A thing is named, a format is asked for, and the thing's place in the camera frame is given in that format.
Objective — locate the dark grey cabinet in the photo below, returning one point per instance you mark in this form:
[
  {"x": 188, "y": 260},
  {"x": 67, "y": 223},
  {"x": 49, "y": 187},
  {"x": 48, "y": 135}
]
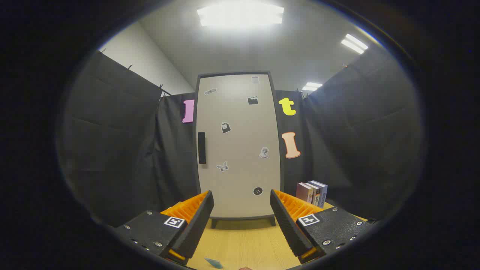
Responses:
[{"x": 214, "y": 224}]

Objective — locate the double strip ceiling light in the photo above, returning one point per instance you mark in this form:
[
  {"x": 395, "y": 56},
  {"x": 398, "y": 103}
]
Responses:
[{"x": 354, "y": 43}]

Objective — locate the small ceiling light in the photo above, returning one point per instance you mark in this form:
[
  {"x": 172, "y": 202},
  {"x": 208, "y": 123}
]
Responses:
[{"x": 312, "y": 86}]

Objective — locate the large ceiling light panel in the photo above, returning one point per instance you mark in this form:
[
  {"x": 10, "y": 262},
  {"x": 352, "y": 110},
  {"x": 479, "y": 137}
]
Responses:
[{"x": 240, "y": 14}]

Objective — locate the black backdrop cloth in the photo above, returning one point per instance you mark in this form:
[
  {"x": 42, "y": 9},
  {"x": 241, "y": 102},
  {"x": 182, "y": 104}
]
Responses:
[{"x": 120, "y": 150}]

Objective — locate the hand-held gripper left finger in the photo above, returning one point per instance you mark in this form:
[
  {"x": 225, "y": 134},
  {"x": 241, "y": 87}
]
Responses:
[{"x": 198, "y": 225}]

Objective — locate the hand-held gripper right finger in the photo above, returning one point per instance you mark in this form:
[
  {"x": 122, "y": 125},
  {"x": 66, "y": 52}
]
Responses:
[{"x": 287, "y": 225}]

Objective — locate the grey blue cover book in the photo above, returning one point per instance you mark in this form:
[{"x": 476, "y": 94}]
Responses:
[{"x": 323, "y": 193}]

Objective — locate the white blue cosmetic tube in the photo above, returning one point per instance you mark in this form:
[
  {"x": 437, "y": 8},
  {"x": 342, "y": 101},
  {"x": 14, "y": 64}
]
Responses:
[{"x": 213, "y": 263}]

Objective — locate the white spine book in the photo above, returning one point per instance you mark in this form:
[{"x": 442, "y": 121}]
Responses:
[{"x": 315, "y": 197}]

